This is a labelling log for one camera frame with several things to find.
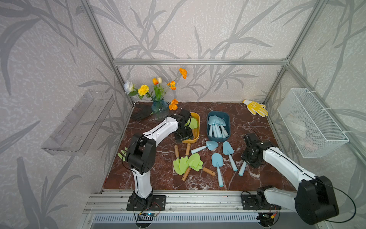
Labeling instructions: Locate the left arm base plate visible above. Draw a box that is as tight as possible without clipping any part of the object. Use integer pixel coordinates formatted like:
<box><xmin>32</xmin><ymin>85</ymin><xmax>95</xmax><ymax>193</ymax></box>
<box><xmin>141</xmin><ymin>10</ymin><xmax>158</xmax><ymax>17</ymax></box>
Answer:
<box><xmin>126</xmin><ymin>195</ymin><xmax>167</xmax><ymax>211</ymax></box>

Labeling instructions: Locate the white wire mesh basket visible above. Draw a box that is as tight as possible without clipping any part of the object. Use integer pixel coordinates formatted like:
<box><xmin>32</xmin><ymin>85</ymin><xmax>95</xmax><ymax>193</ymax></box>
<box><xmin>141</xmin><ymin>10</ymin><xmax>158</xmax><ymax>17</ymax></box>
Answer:
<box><xmin>277</xmin><ymin>88</ymin><xmax>349</xmax><ymax>158</ymax></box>

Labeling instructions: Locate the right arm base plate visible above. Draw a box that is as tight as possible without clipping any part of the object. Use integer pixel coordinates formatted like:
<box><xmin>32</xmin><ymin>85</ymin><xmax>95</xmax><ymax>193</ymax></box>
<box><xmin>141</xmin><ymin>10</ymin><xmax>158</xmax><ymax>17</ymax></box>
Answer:
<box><xmin>241</xmin><ymin>191</ymin><xmax>281</xmax><ymax>212</ymax></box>

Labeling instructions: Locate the glass vase with flowers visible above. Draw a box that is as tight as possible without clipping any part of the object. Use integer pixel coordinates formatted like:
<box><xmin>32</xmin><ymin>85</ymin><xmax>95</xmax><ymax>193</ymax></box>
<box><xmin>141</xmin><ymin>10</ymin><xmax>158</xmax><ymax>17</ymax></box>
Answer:
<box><xmin>124</xmin><ymin>68</ymin><xmax>188</xmax><ymax>121</ymax></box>

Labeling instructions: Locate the yellow storage box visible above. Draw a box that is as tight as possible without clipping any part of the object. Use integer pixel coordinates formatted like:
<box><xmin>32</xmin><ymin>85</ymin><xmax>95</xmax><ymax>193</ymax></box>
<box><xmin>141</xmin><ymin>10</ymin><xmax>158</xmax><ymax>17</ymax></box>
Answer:
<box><xmin>182</xmin><ymin>112</ymin><xmax>200</xmax><ymax>144</ymax></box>

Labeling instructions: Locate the yellow white work glove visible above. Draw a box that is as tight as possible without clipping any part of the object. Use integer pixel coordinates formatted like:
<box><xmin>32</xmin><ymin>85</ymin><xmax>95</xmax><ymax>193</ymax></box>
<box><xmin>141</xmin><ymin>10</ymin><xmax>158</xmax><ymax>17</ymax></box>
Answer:
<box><xmin>243</xmin><ymin>100</ymin><xmax>269</xmax><ymax>117</ymax></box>

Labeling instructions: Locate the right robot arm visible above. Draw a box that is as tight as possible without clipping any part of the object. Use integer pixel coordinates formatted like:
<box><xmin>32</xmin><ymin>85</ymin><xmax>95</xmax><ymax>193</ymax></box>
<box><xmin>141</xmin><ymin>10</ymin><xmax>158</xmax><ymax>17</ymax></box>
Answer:
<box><xmin>241</xmin><ymin>133</ymin><xmax>339</xmax><ymax>225</ymax></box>

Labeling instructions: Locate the clear acrylic wall shelf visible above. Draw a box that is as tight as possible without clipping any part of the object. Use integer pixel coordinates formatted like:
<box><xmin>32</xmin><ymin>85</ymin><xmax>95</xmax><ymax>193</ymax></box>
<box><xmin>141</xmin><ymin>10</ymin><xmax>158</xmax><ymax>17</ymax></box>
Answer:
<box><xmin>41</xmin><ymin>90</ymin><xmax>115</xmax><ymax>156</ymax></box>

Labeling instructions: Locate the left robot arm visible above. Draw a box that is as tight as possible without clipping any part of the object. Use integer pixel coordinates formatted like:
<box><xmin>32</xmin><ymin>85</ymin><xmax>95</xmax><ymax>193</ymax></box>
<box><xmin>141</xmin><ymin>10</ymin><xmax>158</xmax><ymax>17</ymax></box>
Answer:
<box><xmin>126</xmin><ymin>109</ymin><xmax>193</xmax><ymax>205</ymax></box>

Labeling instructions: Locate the dark teal storage box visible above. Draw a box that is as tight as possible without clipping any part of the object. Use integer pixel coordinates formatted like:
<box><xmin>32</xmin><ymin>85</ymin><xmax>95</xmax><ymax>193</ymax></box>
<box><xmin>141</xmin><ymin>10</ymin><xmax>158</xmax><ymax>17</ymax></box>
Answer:
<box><xmin>207</xmin><ymin>111</ymin><xmax>231</xmax><ymax>142</ymax></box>

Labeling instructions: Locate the green square shovel wooden handle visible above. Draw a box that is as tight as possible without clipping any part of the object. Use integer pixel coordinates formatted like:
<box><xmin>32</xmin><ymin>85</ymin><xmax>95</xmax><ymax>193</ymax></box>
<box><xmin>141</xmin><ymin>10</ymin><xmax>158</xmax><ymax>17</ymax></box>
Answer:
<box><xmin>191</xmin><ymin>161</ymin><xmax>216</xmax><ymax>177</ymax></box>

